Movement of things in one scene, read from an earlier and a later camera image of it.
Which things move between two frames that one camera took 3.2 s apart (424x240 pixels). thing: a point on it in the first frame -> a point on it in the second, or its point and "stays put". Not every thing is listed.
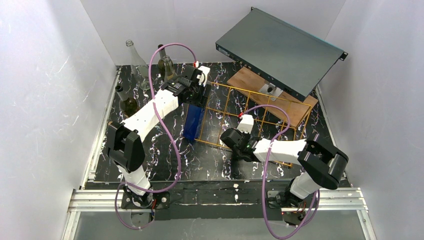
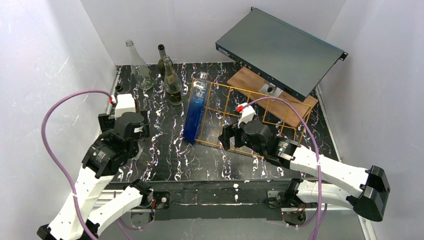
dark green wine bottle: (161, 63) stays put
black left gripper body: (197, 94) -> (105, 121)
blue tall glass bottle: (194, 122) stays put
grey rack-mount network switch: (282, 55) stays put
